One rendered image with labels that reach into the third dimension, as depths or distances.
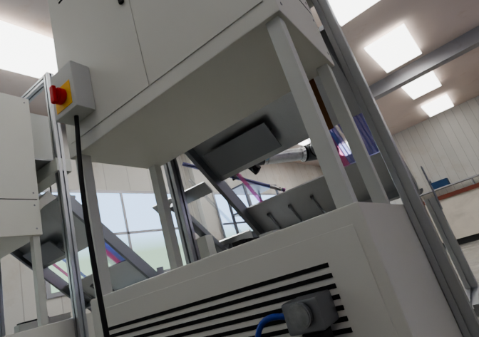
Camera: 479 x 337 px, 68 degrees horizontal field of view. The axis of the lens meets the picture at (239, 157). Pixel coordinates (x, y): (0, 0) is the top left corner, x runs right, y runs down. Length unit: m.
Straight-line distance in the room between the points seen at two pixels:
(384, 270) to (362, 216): 0.08
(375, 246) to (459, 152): 10.66
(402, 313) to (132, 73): 0.76
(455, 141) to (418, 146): 0.94
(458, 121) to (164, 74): 10.72
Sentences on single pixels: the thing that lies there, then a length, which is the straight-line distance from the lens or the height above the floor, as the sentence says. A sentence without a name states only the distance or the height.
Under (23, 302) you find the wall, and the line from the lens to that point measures 4.59.
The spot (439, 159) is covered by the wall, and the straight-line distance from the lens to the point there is 11.24.
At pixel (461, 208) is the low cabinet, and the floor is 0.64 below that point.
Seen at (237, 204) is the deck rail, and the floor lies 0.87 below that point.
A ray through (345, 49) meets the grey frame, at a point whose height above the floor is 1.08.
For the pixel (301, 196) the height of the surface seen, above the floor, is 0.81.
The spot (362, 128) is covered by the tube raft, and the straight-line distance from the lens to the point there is 1.36.
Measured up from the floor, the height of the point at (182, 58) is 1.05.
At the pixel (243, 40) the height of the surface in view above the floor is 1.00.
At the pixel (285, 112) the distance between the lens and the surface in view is 1.31.
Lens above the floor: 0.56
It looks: 19 degrees up
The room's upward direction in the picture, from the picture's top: 17 degrees counter-clockwise
